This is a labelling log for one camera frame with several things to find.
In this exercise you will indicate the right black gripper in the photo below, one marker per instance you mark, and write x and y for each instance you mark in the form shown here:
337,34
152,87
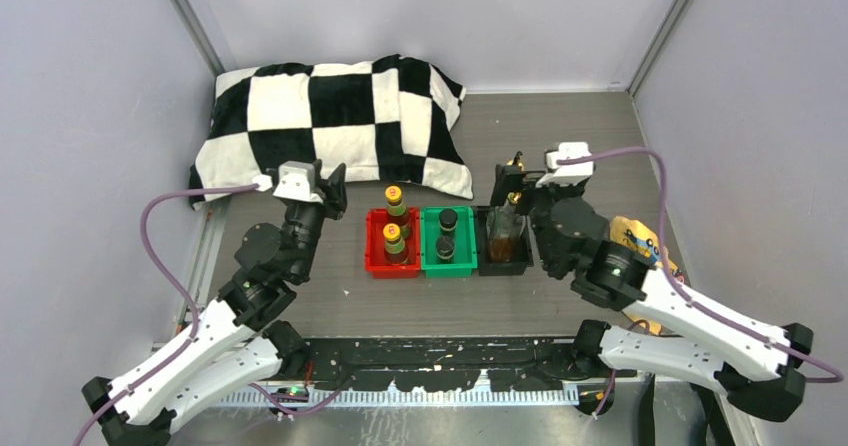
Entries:
512,178

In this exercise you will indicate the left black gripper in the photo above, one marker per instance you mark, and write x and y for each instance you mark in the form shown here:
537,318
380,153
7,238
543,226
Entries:
333,190

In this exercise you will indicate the brown sauce glass bottle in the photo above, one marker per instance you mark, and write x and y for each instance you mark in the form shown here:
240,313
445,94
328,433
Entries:
500,249

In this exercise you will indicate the yellow cap chili sauce bottle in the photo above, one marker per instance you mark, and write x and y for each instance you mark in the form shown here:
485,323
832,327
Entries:
397,211

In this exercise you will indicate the green label spice jar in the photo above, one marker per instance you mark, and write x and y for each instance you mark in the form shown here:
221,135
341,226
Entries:
445,248

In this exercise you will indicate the clear glass oil bottle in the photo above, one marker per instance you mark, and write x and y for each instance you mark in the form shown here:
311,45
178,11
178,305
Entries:
504,221

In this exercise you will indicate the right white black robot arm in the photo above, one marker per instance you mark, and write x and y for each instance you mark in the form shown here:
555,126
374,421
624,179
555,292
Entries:
712,346

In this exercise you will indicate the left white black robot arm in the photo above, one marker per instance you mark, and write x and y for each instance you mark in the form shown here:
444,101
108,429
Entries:
238,338

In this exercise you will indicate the red plastic bin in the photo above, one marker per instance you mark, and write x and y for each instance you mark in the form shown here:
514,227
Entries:
375,261

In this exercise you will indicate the black plastic bin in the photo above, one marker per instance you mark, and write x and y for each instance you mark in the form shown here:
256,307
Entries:
522,254

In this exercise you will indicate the black white checkered cloth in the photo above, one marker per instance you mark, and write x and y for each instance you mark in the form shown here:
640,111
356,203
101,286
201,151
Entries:
388,119

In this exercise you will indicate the green plastic bin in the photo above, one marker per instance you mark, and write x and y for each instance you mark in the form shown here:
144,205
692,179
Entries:
464,260

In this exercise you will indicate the yellow cloth rag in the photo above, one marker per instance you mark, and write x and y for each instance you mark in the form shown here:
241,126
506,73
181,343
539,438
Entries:
641,239

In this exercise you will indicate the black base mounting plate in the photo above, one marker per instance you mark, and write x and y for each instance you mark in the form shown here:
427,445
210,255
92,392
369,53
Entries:
440,364

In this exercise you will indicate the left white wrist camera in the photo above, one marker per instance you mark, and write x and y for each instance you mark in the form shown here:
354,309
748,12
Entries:
299,181

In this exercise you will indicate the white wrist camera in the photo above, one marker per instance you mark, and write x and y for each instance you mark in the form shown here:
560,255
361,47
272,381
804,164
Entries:
566,165
299,181

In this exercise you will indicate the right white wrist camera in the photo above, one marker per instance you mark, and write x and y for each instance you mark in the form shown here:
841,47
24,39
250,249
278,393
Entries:
566,165

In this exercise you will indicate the aluminium slotted rail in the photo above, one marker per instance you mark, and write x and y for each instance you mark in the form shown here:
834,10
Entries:
478,396

